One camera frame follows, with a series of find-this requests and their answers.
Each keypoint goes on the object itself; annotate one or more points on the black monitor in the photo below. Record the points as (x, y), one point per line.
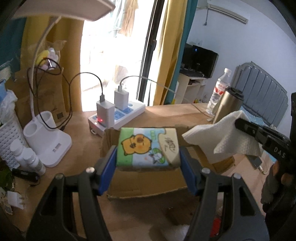
(198, 61)

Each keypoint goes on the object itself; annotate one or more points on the white pill bottle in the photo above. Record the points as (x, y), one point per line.
(17, 149)
(33, 161)

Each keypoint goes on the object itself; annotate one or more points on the cartoon tissue pack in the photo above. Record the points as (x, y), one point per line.
(146, 148)

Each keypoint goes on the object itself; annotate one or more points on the white air conditioner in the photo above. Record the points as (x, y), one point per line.
(234, 9)

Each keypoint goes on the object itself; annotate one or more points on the small white plug adapter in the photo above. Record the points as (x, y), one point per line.
(15, 199)

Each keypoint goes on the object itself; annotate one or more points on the yellow plush in bag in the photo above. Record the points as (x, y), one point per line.
(50, 54)

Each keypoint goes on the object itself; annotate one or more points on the steel thermos tumbler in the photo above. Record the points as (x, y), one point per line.
(231, 101)

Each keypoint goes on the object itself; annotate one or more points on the white plastic basket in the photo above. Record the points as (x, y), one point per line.
(10, 131)

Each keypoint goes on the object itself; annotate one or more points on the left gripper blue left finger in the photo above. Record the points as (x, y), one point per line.
(106, 170)

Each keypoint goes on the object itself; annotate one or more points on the beige tv cabinet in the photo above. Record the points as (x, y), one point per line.
(188, 88)

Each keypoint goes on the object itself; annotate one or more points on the white paper towel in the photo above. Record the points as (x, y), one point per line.
(168, 233)
(221, 140)

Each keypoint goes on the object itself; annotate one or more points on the white pill bottle right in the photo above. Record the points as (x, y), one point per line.
(33, 161)

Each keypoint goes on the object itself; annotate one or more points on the brown cardboard box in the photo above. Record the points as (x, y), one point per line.
(130, 184)

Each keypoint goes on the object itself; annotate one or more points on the clear plastic water bottle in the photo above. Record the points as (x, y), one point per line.
(219, 89)

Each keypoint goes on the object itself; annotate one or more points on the white pill bottle left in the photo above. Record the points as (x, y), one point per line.
(17, 149)

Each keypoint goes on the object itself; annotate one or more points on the white power strip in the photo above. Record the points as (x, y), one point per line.
(115, 115)

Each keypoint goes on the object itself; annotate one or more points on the grey bed headboard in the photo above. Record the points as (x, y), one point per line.
(264, 97)

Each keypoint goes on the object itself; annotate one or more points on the white desk lamp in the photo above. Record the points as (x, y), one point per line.
(66, 20)

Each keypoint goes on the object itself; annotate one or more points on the white charger with black cable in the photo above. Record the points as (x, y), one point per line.
(34, 90)

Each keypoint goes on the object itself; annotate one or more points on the black flashlight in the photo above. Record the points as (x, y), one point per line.
(26, 175)

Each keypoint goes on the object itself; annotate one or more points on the person's right hand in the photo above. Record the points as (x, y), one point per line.
(278, 189)

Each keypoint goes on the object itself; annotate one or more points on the red spiderman plush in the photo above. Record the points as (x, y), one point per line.
(215, 227)

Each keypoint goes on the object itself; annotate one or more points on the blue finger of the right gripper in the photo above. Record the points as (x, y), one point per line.
(247, 127)

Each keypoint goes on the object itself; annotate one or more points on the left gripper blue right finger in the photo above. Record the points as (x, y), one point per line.
(189, 170)

